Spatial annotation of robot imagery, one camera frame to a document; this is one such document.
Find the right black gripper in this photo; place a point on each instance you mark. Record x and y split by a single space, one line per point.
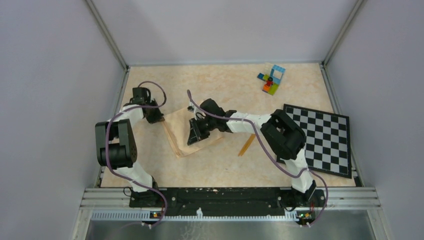
196 134

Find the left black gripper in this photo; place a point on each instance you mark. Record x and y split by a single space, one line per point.
157 117

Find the peach cloth napkin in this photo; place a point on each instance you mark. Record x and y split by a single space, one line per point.
177 129

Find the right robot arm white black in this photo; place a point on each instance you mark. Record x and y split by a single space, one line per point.
285 137

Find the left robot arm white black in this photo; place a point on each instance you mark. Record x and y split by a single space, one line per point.
116 146

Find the orange plastic spoon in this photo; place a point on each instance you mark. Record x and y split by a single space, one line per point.
246 145

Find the colourful toy brick model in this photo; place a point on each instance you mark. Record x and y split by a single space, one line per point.
272 77

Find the black white checkerboard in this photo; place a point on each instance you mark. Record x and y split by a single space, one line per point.
327 144

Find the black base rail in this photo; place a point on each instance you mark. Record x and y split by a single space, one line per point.
226 201

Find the aluminium frame profile front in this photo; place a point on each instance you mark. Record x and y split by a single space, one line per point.
113 204

